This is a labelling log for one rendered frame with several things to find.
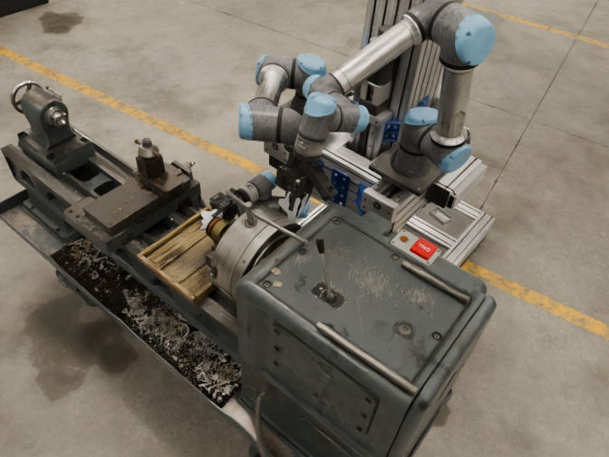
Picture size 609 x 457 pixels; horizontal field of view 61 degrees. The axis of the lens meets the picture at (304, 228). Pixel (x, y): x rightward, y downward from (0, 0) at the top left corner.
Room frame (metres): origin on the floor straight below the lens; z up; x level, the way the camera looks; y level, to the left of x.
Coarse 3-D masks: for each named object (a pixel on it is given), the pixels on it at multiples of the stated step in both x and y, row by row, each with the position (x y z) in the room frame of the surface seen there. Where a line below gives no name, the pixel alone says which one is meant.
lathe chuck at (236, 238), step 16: (256, 208) 1.15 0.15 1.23; (272, 208) 1.21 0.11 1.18; (240, 224) 1.07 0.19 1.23; (256, 224) 1.07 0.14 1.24; (224, 240) 1.03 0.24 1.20; (240, 240) 1.02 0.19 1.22; (224, 256) 0.99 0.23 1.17; (240, 256) 0.98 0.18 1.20; (224, 272) 0.96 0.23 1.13; (224, 288) 0.96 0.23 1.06
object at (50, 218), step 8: (32, 200) 1.73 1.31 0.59; (40, 200) 1.68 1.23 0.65; (32, 208) 1.70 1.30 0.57; (40, 208) 1.69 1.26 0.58; (48, 208) 1.64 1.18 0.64; (40, 216) 1.65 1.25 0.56; (48, 216) 1.65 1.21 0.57; (56, 216) 1.61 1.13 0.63; (48, 224) 1.61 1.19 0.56; (56, 224) 1.61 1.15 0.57; (64, 224) 1.57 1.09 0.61; (56, 232) 1.57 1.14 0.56; (64, 232) 1.56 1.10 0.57; (72, 232) 1.57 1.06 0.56; (56, 272) 1.73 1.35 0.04; (64, 280) 1.68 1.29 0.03; (72, 288) 1.63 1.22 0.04; (80, 296) 1.59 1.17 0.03; (88, 304) 1.55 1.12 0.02
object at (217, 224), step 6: (210, 222) 1.19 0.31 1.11; (216, 222) 1.19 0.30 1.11; (222, 222) 1.18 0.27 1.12; (228, 222) 1.18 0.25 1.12; (210, 228) 1.17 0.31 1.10; (216, 228) 1.16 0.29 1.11; (222, 228) 1.15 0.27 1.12; (210, 234) 1.15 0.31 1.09; (216, 234) 1.14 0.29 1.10; (222, 234) 1.15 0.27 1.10
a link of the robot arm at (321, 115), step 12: (312, 96) 1.12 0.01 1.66; (324, 96) 1.13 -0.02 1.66; (312, 108) 1.10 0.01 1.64; (324, 108) 1.09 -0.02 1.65; (336, 108) 1.13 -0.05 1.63; (312, 120) 1.08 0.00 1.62; (324, 120) 1.09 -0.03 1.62; (336, 120) 1.11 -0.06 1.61; (300, 132) 1.09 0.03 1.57; (312, 132) 1.07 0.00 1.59; (324, 132) 1.09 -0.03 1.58
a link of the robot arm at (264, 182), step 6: (258, 174) 1.45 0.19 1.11; (264, 174) 1.45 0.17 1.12; (270, 174) 1.45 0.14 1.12; (252, 180) 1.41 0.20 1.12; (258, 180) 1.41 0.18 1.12; (264, 180) 1.42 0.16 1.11; (270, 180) 1.43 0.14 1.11; (258, 186) 1.39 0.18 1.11; (264, 186) 1.40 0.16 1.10; (270, 186) 1.42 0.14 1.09; (258, 192) 1.37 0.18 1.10; (264, 192) 1.39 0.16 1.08; (270, 192) 1.42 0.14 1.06; (258, 198) 1.37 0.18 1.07; (264, 198) 1.40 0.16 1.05
